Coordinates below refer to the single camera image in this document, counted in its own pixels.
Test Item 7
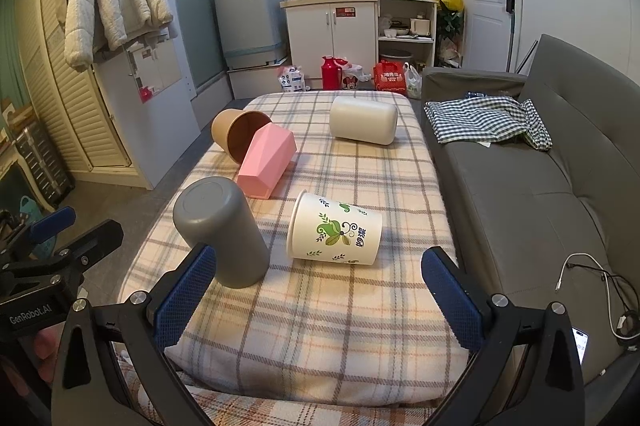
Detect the red thermos flask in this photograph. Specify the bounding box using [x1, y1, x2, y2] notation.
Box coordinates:
[321, 55, 343, 91]

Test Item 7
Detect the black cable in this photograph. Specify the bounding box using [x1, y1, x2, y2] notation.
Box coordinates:
[565, 256, 640, 349]

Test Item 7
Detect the grey plastic cup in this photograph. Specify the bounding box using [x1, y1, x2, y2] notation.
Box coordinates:
[172, 177, 272, 289]

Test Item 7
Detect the grey cooking pot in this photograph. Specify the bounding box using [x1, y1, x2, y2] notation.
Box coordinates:
[380, 50, 413, 67]

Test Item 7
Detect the cartoon print bag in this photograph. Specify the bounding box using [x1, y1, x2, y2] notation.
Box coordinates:
[341, 64, 373, 90]

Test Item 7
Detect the cream plastic cup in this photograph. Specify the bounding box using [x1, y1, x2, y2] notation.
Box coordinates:
[329, 95, 398, 146]

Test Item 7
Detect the white and blue package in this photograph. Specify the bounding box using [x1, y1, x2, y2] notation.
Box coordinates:
[276, 65, 307, 93]

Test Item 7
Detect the white charging cable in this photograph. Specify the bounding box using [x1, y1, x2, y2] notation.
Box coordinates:
[556, 253, 640, 349]

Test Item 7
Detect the white leaf-print paper cup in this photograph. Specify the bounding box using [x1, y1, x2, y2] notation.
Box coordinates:
[286, 190, 384, 267]

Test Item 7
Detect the smartphone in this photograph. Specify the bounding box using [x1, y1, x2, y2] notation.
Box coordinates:
[571, 325, 591, 367]

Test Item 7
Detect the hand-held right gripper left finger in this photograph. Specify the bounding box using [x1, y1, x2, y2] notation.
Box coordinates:
[51, 242, 218, 426]

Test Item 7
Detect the person's left hand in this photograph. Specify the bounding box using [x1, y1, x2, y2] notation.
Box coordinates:
[32, 331, 63, 384]

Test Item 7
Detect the green checked cloth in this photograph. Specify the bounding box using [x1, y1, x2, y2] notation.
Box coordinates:
[424, 96, 553, 152]

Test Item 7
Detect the louvred wardrobe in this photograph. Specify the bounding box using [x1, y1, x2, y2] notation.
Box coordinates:
[0, 0, 133, 197]

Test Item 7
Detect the pink faceted cup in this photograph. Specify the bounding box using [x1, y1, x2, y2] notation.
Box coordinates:
[236, 122, 298, 200]

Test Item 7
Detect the brown paper cup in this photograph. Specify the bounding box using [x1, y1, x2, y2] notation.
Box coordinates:
[211, 108, 273, 165]

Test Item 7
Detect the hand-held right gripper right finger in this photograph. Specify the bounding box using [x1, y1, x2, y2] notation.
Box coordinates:
[421, 246, 586, 426]

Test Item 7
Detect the grey washing machine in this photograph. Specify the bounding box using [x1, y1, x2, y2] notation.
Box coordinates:
[214, 0, 290, 70]

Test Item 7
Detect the white plastic bag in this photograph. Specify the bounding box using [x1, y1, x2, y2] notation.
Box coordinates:
[403, 62, 423, 100]

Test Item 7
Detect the green plant bouquet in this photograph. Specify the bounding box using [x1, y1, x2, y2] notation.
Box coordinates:
[437, 1, 466, 67]

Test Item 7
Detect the white sink cabinet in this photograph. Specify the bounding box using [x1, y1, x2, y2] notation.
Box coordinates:
[280, 0, 379, 91]

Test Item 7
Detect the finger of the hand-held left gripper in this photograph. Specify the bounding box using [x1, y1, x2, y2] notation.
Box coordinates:
[0, 206, 77, 265]
[0, 220, 124, 294]

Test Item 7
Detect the red shopping bag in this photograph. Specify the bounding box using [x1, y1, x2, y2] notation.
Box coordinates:
[374, 60, 407, 93]

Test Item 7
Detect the grey sofa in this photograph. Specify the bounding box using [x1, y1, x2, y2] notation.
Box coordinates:
[420, 34, 640, 402]

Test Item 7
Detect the white open shelf unit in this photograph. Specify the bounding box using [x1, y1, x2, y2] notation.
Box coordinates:
[376, 0, 438, 72]

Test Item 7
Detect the dark ribbed suitcase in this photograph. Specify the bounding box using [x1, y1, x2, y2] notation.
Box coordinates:
[12, 126, 76, 207]

